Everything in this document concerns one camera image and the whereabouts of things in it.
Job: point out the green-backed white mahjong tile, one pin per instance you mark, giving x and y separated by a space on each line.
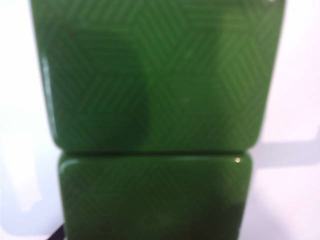
155 195
162 75

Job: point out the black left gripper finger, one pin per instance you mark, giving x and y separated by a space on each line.
57 233

